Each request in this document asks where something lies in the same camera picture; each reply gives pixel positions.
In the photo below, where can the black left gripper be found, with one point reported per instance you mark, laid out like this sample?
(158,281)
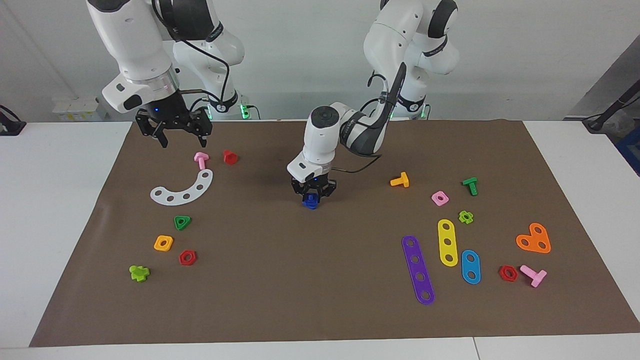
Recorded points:
(314,184)

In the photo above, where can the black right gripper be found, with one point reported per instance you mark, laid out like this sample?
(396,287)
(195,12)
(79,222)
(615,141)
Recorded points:
(166,112)

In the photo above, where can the blue plastic screw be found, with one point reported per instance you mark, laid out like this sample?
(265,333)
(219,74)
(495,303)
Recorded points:
(311,205)

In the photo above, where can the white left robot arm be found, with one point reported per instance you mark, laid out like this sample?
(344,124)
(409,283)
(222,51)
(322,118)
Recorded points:
(395,35)

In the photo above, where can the pink plastic screw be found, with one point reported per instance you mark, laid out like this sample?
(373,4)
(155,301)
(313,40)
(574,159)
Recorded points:
(201,160)
(534,275)

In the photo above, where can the red plastic screw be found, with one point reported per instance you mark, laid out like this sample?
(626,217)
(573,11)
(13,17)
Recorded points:
(230,157)

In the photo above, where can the white curved strip with holes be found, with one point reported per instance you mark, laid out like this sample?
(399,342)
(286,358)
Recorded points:
(192,192)

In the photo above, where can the brown table mat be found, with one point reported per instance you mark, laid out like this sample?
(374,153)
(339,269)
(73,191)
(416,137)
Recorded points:
(320,280)

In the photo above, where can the green triangle plastic nut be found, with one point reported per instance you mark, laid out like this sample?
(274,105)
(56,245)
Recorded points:
(181,223)

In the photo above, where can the orange plastic screw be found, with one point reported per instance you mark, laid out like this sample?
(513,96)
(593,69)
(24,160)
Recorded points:
(400,180)

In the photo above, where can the orange square plastic nut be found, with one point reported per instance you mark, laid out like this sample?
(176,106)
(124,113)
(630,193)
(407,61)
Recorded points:
(163,243)

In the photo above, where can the red hexagon plastic nut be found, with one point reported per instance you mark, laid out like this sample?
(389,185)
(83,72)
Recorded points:
(187,258)
(508,273)

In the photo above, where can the pink square plastic nut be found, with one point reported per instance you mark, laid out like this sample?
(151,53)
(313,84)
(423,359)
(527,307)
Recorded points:
(440,198)

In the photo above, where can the purple four-hole plastic strip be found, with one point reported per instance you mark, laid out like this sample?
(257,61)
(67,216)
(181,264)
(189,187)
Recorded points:
(418,270)

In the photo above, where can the yellow three-hole plastic strip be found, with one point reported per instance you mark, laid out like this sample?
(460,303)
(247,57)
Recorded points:
(447,242)

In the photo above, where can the lime flower nut left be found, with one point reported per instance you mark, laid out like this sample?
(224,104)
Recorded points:
(139,273)

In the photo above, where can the lime green flower nut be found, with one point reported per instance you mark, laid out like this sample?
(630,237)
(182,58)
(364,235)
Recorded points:
(466,217)

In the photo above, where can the dark green plastic screw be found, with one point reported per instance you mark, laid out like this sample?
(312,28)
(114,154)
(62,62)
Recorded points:
(470,185)

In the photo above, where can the black clamp device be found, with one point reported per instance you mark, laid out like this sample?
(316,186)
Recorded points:
(10,126)

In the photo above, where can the blue two-hole plastic strip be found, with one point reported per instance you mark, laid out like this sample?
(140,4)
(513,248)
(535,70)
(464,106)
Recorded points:
(470,267)

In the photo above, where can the orange heart-shaped plastic plate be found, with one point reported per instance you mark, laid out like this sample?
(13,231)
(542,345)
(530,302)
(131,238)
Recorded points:
(535,241)

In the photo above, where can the black stand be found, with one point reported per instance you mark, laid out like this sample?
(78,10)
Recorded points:
(612,107)

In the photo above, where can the blue box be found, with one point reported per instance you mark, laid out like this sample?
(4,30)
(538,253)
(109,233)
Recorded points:
(631,150)

